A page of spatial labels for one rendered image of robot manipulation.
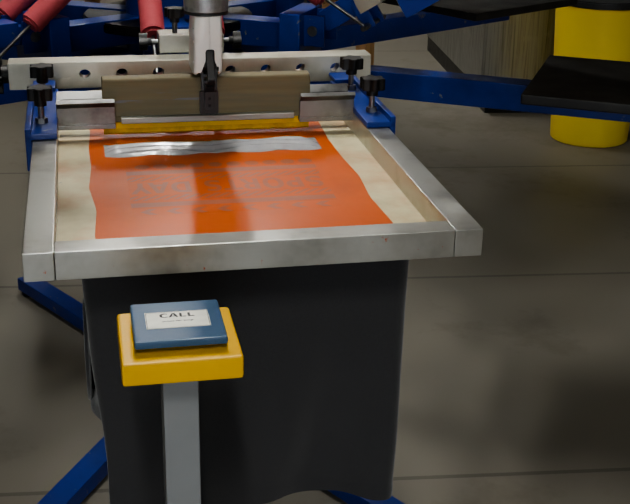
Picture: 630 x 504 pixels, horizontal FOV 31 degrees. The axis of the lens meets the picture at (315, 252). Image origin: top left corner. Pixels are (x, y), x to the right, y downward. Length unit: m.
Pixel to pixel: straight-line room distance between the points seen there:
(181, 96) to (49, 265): 0.64
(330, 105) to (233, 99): 0.17
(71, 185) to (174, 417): 0.57
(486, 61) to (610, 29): 0.78
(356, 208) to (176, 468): 0.51
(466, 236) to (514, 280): 2.42
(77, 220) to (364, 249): 0.41
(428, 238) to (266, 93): 0.61
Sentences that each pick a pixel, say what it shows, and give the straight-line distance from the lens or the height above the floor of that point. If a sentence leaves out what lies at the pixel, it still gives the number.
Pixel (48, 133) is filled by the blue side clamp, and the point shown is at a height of 1.00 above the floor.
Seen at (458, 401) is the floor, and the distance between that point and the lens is 3.14.
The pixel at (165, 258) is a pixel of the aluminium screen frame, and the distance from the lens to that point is 1.44.
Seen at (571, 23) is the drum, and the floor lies 0.56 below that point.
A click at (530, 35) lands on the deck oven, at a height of 0.40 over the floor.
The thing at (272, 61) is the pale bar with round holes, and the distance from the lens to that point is 2.23.
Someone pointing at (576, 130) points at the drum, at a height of 0.08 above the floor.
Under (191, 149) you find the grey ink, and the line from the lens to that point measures 1.93.
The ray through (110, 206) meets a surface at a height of 0.95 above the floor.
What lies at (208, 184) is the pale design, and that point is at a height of 0.95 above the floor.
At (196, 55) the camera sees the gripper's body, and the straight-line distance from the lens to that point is 1.94.
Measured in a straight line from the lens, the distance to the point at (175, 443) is 1.33.
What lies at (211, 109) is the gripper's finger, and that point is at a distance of 1.99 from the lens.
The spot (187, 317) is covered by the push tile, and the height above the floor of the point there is 0.97.
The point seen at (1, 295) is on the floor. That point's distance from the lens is 3.81.
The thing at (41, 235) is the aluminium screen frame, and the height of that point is 0.99.
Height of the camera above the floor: 1.51
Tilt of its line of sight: 22 degrees down
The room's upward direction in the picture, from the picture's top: 1 degrees clockwise
